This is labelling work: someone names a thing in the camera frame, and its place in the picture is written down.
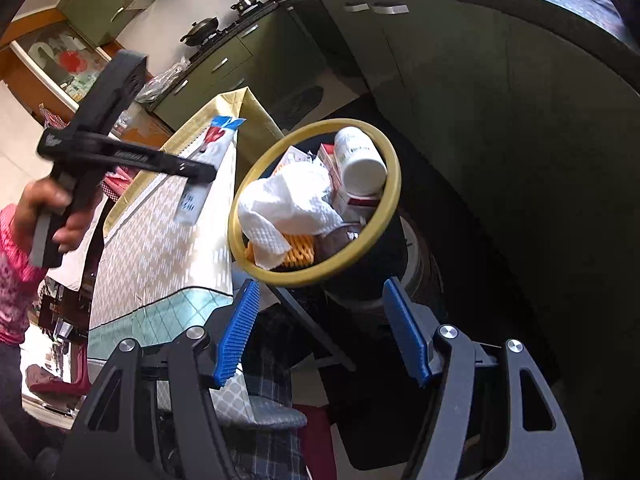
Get white toothpaste tube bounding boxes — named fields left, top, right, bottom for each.
left=174, top=116, right=245, bottom=226

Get orange foam net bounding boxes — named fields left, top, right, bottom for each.
left=244, top=232, right=314, bottom=270

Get white paper towel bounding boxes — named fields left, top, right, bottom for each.
left=238, top=162, right=343, bottom=244

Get white pill bottle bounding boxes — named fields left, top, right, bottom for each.
left=334, top=126, right=387, bottom=196

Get black trash bin yellow rim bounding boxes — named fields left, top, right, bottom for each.
left=229, top=118, right=431, bottom=310

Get green lower kitchen cabinets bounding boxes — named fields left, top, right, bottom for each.
left=153, top=0, right=639, bottom=316

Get left hand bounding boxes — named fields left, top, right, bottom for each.
left=10, top=178, right=103, bottom=254

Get plastic bag on counter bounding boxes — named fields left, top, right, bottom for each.
left=136, top=56, right=190, bottom=104

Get patterned tablecloth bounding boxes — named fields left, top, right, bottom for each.
left=86, top=86, right=286, bottom=426

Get black wok on stove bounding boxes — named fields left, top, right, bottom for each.
left=180, top=18, right=219, bottom=47

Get small black pot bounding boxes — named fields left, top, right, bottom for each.
left=230, top=0, right=259, bottom=15

